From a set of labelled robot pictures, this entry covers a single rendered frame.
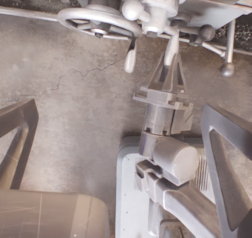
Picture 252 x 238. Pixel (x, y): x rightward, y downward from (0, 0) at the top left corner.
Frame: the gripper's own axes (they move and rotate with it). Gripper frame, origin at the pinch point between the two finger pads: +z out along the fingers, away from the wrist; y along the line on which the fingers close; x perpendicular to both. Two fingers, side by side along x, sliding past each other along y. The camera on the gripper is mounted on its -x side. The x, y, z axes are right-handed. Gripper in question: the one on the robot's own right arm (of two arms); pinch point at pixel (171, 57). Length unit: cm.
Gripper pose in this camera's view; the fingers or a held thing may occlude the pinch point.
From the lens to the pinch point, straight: 44.6
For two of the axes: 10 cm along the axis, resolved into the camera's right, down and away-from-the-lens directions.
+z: 1.7, -9.8, -1.3
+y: 7.3, 2.2, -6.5
